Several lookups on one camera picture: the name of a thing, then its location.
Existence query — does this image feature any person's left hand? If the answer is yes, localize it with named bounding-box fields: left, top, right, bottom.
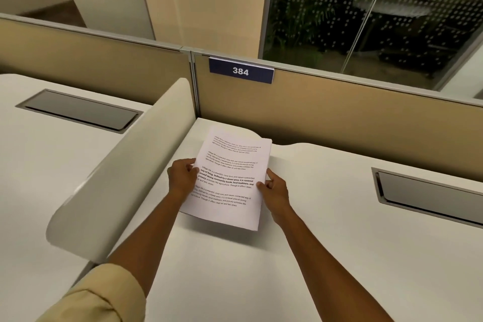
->
left=167, top=158, right=200, bottom=203

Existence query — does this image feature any beige wooden column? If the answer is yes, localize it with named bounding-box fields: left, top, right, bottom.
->
left=134, top=0, right=271, bottom=59

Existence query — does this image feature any grey desk cable hatch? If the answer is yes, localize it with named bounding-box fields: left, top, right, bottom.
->
left=15, top=89, right=145, bottom=135
left=371, top=167, right=483, bottom=229

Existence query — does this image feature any beige partition panel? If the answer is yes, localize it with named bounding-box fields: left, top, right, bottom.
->
left=190, top=50, right=483, bottom=184
left=0, top=13, right=195, bottom=107

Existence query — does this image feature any blue desk number sign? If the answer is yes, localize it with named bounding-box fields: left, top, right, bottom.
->
left=209, top=56, right=275, bottom=85

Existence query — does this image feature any stack of printed white paper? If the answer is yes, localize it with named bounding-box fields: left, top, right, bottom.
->
left=180, top=125, right=273, bottom=232

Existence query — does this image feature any person's right forearm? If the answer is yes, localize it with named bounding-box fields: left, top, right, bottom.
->
left=272, top=207, right=395, bottom=322

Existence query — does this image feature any beige shirt sleeve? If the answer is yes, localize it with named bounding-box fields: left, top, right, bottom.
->
left=36, top=263, right=148, bottom=322

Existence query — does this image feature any white curved desk divider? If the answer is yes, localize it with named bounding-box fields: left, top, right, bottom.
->
left=47, top=77, right=197, bottom=264

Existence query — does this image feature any person's right hand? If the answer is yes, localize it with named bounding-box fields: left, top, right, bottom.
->
left=257, top=168, right=293, bottom=225

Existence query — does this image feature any green potted plant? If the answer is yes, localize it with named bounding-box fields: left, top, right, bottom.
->
left=272, top=0, right=336, bottom=58

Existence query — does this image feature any frosted dotted glass wall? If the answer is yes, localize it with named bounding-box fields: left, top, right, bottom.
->
left=260, top=0, right=483, bottom=91

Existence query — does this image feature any person's left forearm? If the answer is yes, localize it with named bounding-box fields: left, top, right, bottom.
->
left=106, top=193, right=194, bottom=298

